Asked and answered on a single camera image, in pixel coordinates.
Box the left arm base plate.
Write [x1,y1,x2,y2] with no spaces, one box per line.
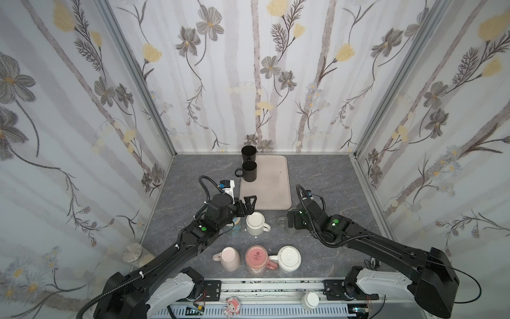
[202,280,222,303]

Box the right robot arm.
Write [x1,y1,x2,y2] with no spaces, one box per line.
[288,185,460,318]

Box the grey ceramic mug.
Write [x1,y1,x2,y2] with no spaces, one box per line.
[277,208,297,235]

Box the white round knob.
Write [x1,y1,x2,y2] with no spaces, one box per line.
[301,292,320,311]

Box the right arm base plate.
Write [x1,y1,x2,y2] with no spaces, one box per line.
[323,279,351,301]

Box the light pink mug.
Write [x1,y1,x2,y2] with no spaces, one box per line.
[212,247,240,272]

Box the cream white mug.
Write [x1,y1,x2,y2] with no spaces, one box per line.
[246,212,272,236]

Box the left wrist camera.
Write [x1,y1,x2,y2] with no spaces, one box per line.
[219,179,235,199]

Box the dark pink mug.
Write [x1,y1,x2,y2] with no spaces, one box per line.
[245,245,278,275]

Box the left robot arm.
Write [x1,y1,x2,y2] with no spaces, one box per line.
[76,175,257,318]

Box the white ribbed mug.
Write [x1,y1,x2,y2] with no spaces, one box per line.
[269,245,301,272]

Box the beige rectangular tray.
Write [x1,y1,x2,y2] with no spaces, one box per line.
[240,155,292,211]

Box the blue butterfly mug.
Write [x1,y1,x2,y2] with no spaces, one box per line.
[225,217,241,235]

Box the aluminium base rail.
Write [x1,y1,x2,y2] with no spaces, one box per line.
[149,271,382,318]

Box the black and white mug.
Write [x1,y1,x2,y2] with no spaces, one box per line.
[241,145,257,162]

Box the pink toy figure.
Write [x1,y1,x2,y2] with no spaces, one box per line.
[224,297,241,318]

